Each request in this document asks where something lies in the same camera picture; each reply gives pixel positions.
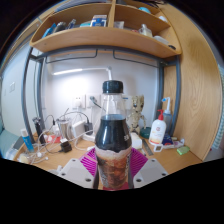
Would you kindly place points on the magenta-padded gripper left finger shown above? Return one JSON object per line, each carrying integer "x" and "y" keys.
{"x": 75, "y": 171}

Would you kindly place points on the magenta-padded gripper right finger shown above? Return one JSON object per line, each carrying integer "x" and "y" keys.
{"x": 151, "y": 170}

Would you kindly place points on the dark drink bottle black cap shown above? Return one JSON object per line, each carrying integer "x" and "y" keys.
{"x": 113, "y": 136}

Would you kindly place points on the grey metal ruler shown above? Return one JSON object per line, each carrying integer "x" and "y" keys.
{"x": 147, "y": 147}

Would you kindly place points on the black charger block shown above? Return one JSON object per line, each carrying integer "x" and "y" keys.
{"x": 65, "y": 146}

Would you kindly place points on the green eraser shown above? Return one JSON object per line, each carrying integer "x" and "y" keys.
{"x": 183, "y": 150}

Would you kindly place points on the dark green round container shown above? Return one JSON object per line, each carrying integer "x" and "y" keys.
{"x": 145, "y": 132}

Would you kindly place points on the white lotion pump bottle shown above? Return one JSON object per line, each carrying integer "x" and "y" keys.
{"x": 157, "y": 131}

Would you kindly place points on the white earphones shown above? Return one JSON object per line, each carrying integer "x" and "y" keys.
{"x": 39, "y": 154}

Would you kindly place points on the red flat packet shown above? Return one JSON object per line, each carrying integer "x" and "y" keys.
{"x": 52, "y": 138}

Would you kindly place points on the white power adapter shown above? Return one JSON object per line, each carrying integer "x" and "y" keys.
{"x": 78, "y": 129}

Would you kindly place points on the stainless steel tumbler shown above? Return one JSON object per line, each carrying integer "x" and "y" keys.
{"x": 63, "y": 128}

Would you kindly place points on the black plug adapter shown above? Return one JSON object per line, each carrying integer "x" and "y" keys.
{"x": 88, "y": 128}

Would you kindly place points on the bagged yellow bread bun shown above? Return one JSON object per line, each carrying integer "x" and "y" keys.
{"x": 24, "y": 158}

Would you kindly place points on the blue and white tube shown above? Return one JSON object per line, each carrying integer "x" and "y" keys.
{"x": 27, "y": 141}

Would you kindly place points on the black electric shaver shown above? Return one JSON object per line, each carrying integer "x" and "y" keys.
{"x": 38, "y": 128}

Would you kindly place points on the wooden tree figurine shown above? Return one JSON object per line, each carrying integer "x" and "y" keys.
{"x": 136, "y": 113}

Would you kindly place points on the dark grey laptop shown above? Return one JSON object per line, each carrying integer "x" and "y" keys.
{"x": 18, "y": 142}

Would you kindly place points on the teal striped mattress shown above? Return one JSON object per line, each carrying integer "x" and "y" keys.
{"x": 6, "y": 141}

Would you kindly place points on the white desk lamp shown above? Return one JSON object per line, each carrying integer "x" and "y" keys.
{"x": 68, "y": 71}

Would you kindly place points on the wooden shelf unit with items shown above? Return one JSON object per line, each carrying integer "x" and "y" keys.
{"x": 100, "y": 36}

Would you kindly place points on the white wall socket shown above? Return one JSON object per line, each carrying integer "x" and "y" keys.
{"x": 79, "y": 101}
{"x": 93, "y": 101}

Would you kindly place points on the grey metal desk frame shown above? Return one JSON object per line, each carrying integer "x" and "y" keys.
{"x": 160, "y": 83}

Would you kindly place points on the white light switch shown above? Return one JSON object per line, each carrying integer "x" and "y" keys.
{"x": 12, "y": 87}

